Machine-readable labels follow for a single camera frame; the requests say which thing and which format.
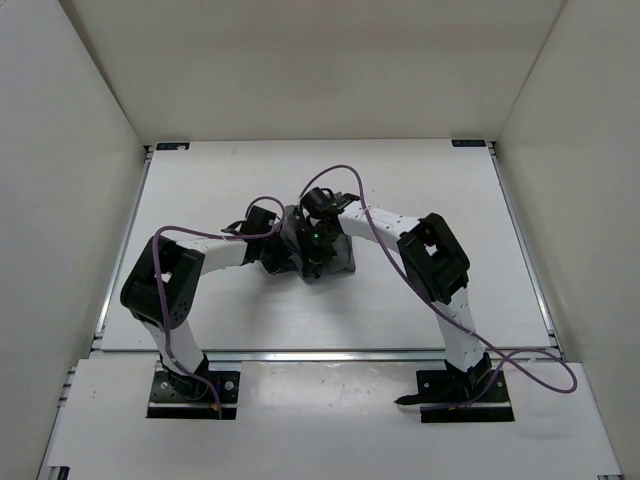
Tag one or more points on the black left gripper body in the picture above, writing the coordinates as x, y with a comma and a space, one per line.
271, 245

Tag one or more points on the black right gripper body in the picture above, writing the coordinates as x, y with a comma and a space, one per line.
317, 239

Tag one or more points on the grey pleated skirt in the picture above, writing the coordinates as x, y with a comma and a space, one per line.
343, 262

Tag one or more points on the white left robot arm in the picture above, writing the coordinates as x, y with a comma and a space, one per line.
160, 290

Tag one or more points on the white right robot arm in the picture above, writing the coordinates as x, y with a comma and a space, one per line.
433, 263

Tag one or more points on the dark label sticker left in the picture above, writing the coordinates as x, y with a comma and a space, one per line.
172, 146

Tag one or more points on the dark label sticker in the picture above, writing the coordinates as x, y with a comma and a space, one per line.
172, 146
468, 143

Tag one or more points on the dark label sticker right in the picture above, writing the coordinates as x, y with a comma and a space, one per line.
468, 143

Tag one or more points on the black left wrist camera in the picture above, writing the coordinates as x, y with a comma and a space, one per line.
257, 221

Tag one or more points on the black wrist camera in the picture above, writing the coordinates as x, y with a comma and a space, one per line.
318, 201
257, 221

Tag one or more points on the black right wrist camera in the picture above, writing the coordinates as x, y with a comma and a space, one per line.
318, 201

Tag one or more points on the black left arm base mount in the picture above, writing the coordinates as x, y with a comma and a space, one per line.
174, 396

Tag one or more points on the aluminium table edge rail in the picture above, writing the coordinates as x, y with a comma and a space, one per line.
318, 355

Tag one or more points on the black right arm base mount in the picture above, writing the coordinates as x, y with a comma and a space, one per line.
479, 395

